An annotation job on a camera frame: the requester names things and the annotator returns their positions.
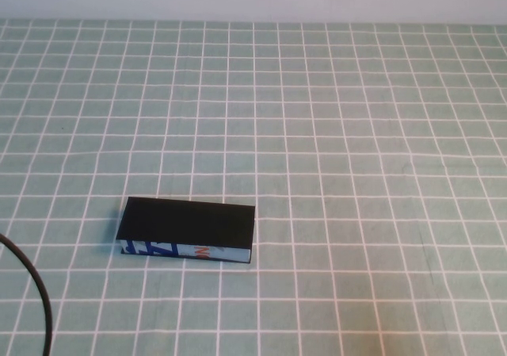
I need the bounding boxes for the black glasses case blue print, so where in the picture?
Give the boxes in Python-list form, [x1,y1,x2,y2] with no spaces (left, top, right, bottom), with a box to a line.
[116,196,257,268]

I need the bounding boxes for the green white-checked tablecloth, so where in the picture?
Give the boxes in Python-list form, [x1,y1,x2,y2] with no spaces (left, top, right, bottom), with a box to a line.
[0,17,507,356]

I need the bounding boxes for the thick black cable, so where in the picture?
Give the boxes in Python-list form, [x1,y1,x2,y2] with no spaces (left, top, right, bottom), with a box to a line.
[0,232,54,356]

